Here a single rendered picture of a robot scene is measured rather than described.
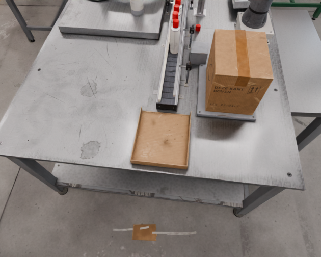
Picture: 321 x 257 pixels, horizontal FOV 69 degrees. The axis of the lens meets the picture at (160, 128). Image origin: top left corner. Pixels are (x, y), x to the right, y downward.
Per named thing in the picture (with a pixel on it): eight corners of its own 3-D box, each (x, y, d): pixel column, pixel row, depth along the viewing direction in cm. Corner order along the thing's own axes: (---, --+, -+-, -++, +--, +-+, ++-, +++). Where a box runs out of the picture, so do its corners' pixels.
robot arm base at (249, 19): (240, 11, 151) (246, -3, 142) (264, 14, 150) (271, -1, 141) (241, 27, 144) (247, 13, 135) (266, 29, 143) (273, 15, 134)
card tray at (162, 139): (141, 110, 124) (140, 106, 120) (190, 115, 122) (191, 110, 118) (131, 163, 109) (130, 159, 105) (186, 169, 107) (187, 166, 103)
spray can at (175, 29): (170, 48, 141) (171, 17, 123) (179, 48, 140) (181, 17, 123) (169, 54, 138) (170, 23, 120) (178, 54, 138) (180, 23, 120)
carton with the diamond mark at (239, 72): (206, 69, 136) (214, 28, 112) (247, 72, 134) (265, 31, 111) (205, 111, 121) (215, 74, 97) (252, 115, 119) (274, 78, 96)
